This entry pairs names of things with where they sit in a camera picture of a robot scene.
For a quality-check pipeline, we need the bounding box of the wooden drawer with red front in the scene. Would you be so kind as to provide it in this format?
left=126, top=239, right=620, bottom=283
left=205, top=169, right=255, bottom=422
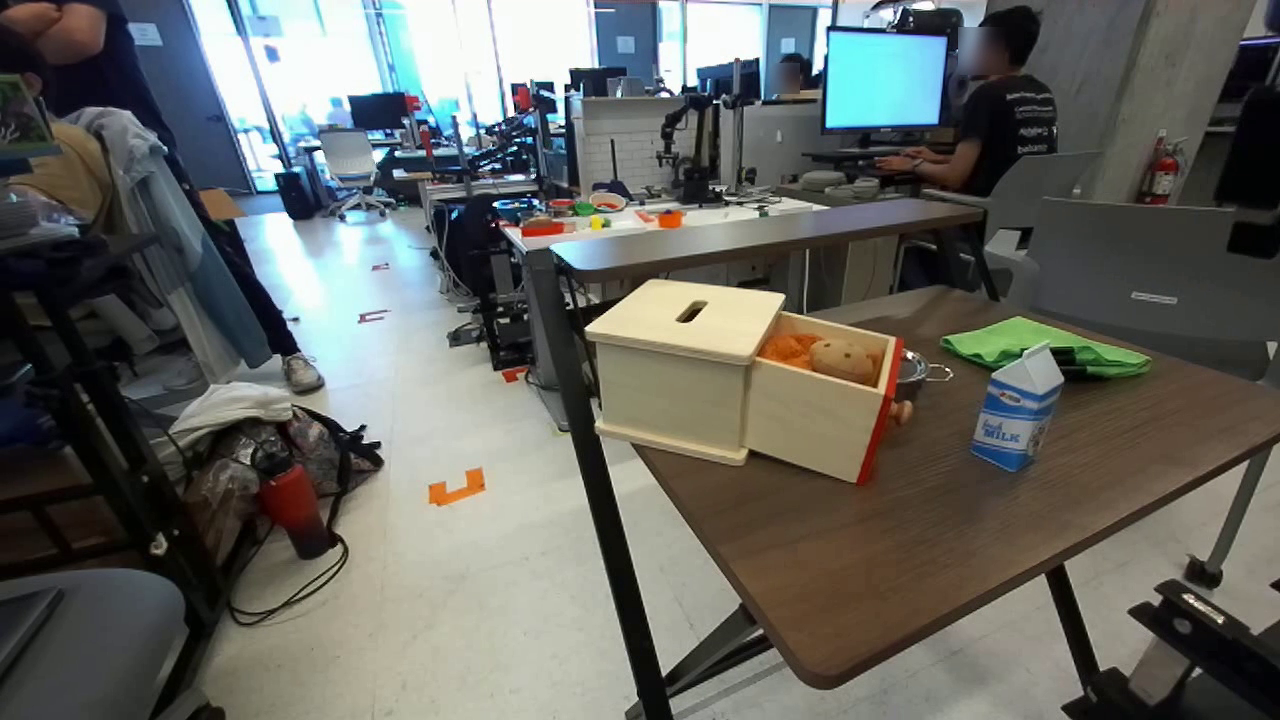
left=750, top=313, right=913, bottom=482

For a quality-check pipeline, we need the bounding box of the brown cookie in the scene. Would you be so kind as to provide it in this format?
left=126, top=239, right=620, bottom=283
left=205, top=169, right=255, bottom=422
left=813, top=341, right=879, bottom=382

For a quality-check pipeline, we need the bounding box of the black robot arm in background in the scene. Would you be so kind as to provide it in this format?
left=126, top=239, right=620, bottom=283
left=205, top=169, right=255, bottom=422
left=656, top=90, right=720, bottom=204

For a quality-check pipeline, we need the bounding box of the orange cloth in drawer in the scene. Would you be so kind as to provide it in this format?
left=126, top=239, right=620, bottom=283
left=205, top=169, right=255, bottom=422
left=760, top=327, right=816, bottom=366

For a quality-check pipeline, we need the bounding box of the cream wooden box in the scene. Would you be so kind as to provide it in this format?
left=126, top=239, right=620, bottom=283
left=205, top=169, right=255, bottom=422
left=588, top=280, right=786, bottom=464

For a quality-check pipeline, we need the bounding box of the grey desk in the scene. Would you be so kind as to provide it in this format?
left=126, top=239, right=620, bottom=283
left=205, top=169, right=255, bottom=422
left=517, top=194, right=985, bottom=294

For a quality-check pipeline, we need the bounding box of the orange floor marker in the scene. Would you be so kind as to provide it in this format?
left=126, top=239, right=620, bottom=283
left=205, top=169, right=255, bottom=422
left=423, top=469, right=487, bottom=506

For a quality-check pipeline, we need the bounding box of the small metal pot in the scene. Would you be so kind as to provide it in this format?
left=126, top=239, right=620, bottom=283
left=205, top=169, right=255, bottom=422
left=895, top=351, right=951, bottom=398

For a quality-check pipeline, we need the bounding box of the white office chair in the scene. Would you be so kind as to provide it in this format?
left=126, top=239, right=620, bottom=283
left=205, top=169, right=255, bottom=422
left=319, top=129, right=395, bottom=220

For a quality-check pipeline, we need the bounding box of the green cloth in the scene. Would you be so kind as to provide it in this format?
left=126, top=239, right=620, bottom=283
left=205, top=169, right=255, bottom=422
left=946, top=314, right=1152, bottom=378

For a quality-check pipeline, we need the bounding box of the computer monitor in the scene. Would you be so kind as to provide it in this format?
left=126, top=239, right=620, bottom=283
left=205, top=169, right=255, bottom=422
left=821, top=28, right=949, bottom=130

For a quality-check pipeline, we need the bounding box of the blue white milk carton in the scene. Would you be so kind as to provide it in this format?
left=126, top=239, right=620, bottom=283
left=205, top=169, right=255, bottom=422
left=972, top=347, right=1065, bottom=476

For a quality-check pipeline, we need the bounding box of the white cloth on floor pile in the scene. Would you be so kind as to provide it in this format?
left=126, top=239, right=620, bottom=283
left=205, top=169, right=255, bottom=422
left=170, top=378, right=292, bottom=449

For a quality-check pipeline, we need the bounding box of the seated person in black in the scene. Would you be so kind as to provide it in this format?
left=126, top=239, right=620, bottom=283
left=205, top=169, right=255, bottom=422
left=875, top=4, right=1058, bottom=194

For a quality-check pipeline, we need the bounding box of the red fire extinguisher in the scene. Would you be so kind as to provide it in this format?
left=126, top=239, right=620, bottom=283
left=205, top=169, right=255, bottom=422
left=1142, top=137, right=1185, bottom=204

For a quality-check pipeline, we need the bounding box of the grey laptop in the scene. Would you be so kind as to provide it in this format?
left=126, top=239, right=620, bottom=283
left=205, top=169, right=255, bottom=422
left=1015, top=199, right=1280, bottom=382

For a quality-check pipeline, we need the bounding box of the black metal shelf rack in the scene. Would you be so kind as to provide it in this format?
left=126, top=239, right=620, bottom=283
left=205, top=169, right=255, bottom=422
left=0, top=232, right=225, bottom=672

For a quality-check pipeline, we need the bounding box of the grey chair seat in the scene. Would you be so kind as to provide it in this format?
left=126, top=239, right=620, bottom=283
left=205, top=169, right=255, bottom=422
left=0, top=567, right=190, bottom=720

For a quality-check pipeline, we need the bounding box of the standing person in dark clothes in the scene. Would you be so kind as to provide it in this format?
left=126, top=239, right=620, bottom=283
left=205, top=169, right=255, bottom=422
left=0, top=0, right=326, bottom=394

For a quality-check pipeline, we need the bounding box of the black table frame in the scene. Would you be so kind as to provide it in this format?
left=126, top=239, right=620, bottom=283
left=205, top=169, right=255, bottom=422
left=528, top=252, right=1280, bottom=720

